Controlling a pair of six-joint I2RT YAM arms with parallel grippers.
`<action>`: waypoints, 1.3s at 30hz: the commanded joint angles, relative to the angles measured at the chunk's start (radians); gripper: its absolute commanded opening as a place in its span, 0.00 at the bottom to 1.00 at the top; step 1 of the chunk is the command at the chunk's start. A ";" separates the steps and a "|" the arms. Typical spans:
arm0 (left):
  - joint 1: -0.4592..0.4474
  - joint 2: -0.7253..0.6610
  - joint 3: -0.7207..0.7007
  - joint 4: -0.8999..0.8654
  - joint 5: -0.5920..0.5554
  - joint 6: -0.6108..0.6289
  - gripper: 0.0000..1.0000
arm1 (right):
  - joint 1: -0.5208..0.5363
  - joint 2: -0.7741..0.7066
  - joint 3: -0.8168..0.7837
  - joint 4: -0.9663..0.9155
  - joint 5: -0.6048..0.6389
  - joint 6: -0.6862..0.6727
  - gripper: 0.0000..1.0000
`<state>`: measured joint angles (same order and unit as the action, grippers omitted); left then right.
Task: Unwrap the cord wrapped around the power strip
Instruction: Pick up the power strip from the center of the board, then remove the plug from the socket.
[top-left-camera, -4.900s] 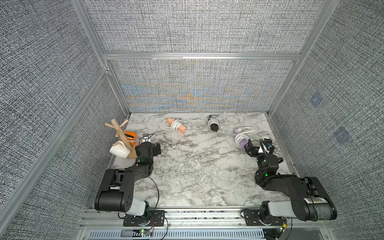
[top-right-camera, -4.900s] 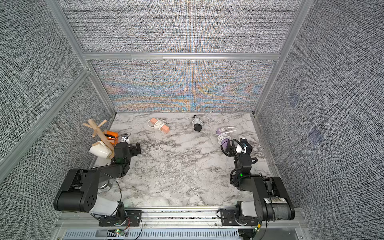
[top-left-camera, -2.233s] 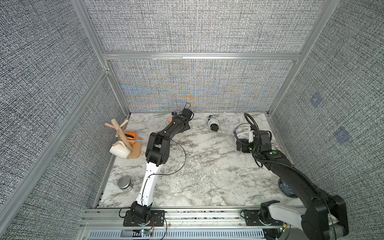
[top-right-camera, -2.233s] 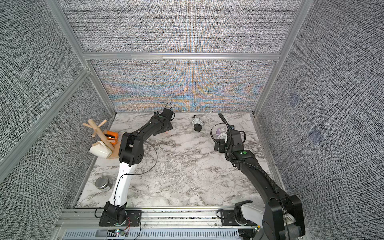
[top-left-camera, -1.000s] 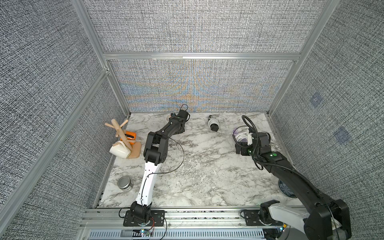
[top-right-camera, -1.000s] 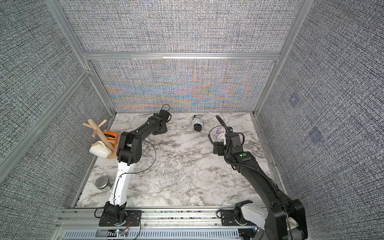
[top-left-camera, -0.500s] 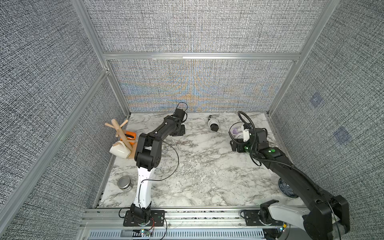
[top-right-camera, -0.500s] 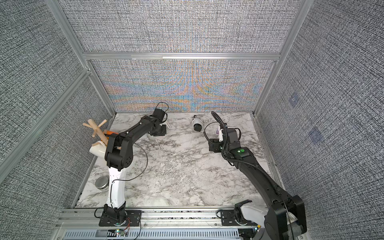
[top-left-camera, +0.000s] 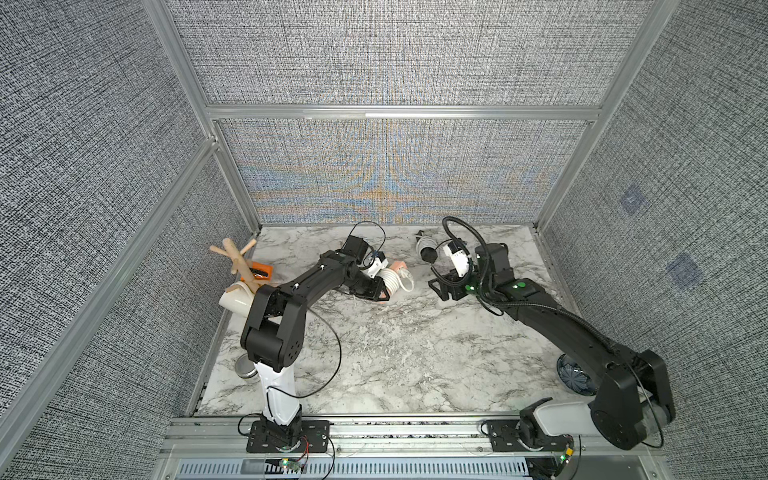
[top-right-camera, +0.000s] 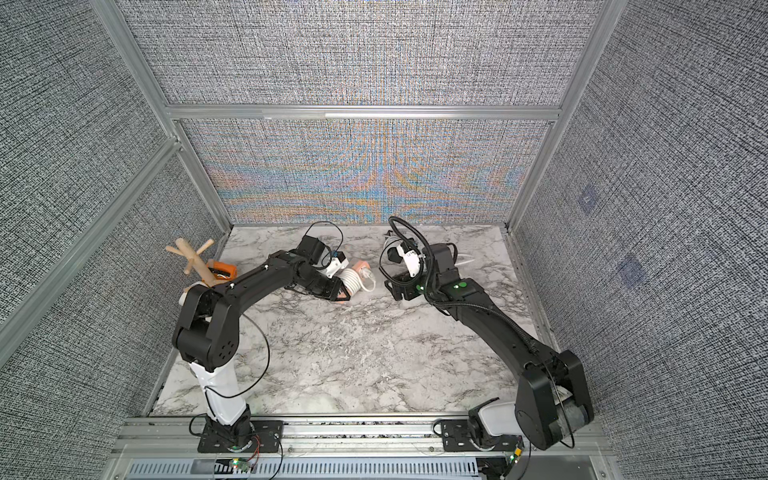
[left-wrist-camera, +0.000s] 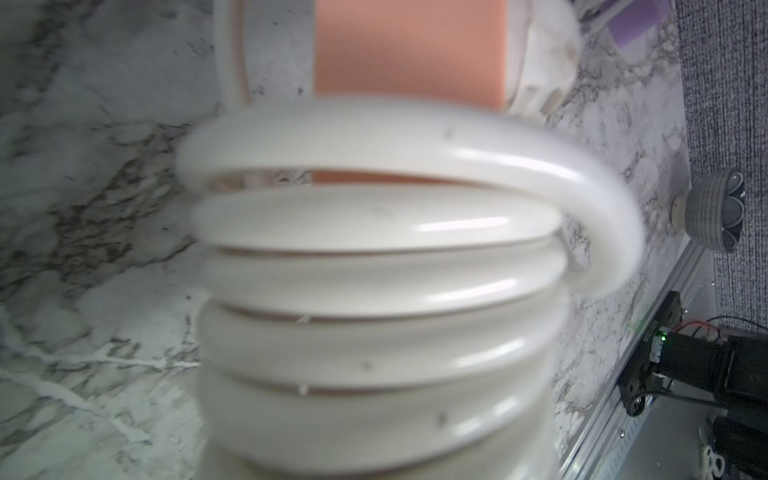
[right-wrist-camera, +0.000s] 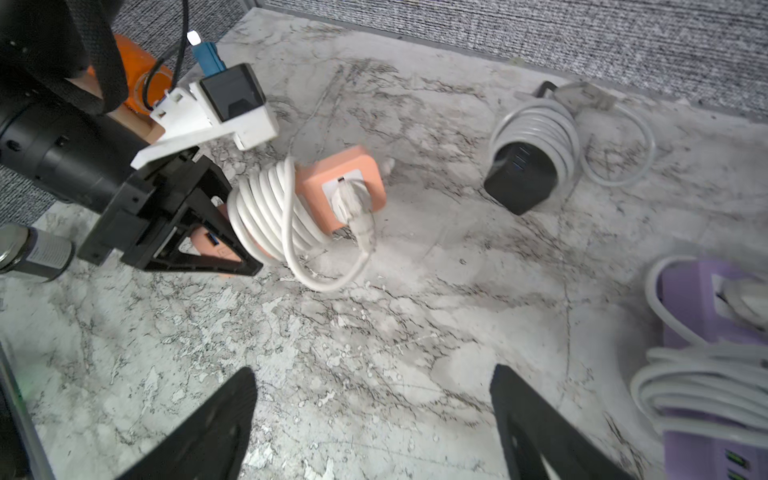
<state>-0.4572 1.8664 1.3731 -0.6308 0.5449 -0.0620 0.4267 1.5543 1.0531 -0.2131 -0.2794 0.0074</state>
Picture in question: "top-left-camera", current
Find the pink power strip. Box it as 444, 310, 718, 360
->
387, 260, 409, 278

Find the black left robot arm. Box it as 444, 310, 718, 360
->
240, 235, 390, 436

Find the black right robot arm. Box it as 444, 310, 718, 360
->
429, 240, 676, 451

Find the black and white power strip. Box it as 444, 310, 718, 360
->
415, 230, 451, 265

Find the orange box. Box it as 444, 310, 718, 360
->
248, 261, 273, 281

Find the wooden mug tree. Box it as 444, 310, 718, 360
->
208, 238, 264, 293

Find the cream ceramic mug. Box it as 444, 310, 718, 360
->
219, 281, 254, 317

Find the dark blue bowl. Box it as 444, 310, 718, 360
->
556, 354, 597, 397

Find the metal tin can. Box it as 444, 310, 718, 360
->
234, 353, 259, 380

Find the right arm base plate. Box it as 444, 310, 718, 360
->
480, 419, 573, 453

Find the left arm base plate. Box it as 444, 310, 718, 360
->
245, 418, 331, 454

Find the aluminium front rail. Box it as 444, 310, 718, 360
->
160, 413, 565, 458

